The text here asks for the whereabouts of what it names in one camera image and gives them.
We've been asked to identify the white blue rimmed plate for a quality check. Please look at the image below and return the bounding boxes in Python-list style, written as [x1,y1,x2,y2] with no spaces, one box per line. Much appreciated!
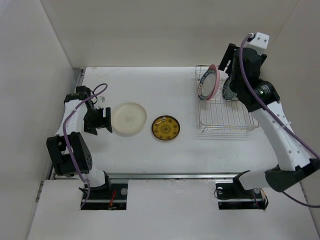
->
[197,69,217,100]

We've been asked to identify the yellow patterned small plate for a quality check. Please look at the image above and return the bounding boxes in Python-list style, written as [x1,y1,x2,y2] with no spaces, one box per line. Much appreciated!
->
[151,115,181,141]

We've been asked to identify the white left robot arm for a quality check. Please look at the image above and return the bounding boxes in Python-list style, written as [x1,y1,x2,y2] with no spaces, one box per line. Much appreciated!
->
[47,67,237,199]

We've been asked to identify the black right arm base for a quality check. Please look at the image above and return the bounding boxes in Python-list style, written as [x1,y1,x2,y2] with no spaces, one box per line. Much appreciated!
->
[214,182,269,211]

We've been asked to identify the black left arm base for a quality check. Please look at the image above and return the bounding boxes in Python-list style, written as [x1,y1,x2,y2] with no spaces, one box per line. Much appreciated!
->
[80,182,128,211]

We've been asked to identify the dark green patterned plate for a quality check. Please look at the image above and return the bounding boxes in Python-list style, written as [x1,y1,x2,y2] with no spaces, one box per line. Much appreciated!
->
[222,77,238,101]

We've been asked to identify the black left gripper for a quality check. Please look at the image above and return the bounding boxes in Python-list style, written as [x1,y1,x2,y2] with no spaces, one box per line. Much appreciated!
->
[84,106,111,135]

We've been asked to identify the cream white plate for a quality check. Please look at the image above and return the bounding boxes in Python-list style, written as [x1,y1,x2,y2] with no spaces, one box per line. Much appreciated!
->
[111,102,148,137]

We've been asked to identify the metal wire dish rack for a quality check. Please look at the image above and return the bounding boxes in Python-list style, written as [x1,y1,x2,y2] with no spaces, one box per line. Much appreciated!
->
[197,71,259,133]

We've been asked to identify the pink plate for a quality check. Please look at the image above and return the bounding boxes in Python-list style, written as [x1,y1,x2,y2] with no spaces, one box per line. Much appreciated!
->
[197,64,221,101]

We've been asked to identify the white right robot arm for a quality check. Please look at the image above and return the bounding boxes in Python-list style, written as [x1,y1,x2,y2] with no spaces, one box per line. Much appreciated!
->
[219,43,320,197]

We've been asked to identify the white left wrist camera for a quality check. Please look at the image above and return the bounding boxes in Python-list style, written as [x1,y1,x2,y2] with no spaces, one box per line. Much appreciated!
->
[95,96,106,109]

